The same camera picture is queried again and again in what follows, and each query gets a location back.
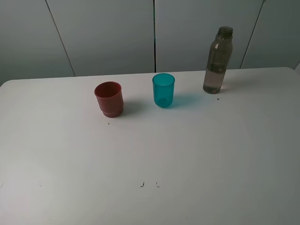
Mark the teal translucent plastic cup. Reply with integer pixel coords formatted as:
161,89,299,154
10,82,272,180
152,73,175,108

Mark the clear smoky plastic bottle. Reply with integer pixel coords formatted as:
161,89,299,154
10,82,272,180
203,26,233,94

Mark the red plastic cup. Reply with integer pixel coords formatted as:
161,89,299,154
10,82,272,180
94,82,124,118

